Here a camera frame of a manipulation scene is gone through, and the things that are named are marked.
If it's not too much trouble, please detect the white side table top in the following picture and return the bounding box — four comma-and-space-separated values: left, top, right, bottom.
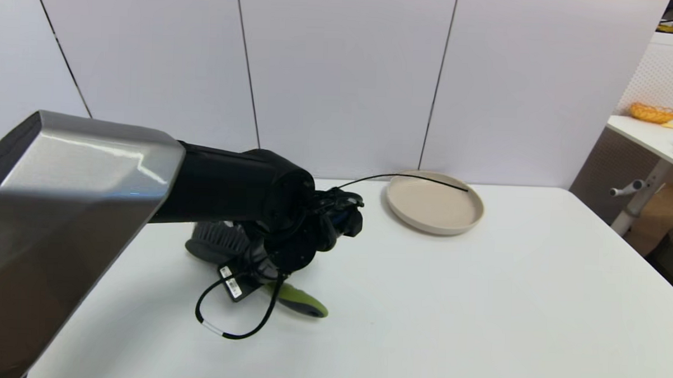
604, 115, 673, 179

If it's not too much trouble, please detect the brown cardboard box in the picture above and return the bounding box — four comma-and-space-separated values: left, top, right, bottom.
625, 183, 673, 259

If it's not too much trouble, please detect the black cable bundle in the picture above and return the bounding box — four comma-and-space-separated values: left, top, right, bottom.
310, 187, 365, 224

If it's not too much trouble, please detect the white pegboard partition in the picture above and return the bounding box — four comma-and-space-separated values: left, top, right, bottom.
568, 31, 673, 226

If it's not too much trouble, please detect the black brush with green handle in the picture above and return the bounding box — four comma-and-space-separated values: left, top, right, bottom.
183, 220, 332, 319

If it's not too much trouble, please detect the black cable with white tag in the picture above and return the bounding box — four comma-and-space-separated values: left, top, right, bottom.
194, 262, 287, 343

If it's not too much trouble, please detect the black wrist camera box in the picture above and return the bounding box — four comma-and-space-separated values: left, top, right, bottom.
216, 262, 262, 304

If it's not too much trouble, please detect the orange woven basket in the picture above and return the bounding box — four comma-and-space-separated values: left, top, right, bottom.
629, 103, 673, 125

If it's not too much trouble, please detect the grey crank handle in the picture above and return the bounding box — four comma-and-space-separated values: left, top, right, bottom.
609, 179, 648, 199

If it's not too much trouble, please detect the beige round plate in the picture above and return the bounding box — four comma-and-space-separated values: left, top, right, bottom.
384, 169, 487, 238

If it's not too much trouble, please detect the white side table leg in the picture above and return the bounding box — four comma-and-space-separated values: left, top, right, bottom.
609, 159, 671, 239

